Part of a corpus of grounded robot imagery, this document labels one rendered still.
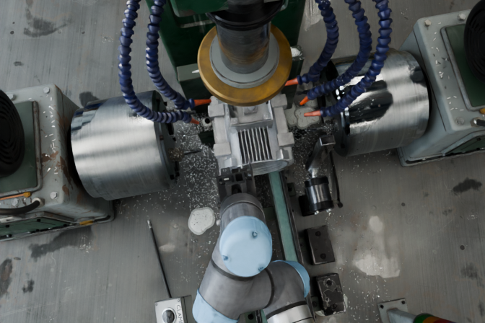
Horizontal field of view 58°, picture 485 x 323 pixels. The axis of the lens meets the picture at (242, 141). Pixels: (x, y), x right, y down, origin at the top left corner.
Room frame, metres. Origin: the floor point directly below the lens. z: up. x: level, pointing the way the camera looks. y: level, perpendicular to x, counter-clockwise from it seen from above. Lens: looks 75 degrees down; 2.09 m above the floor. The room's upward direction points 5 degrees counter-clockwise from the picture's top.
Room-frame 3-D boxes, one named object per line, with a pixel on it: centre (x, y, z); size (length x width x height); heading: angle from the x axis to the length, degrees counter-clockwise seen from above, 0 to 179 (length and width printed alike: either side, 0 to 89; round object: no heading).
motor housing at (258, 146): (0.32, -0.02, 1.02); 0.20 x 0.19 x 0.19; 4
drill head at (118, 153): (0.30, 0.33, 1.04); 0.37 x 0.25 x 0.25; 95
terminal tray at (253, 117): (0.36, -0.02, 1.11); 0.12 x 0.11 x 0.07; 4
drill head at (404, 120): (0.36, -0.35, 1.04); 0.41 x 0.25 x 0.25; 95
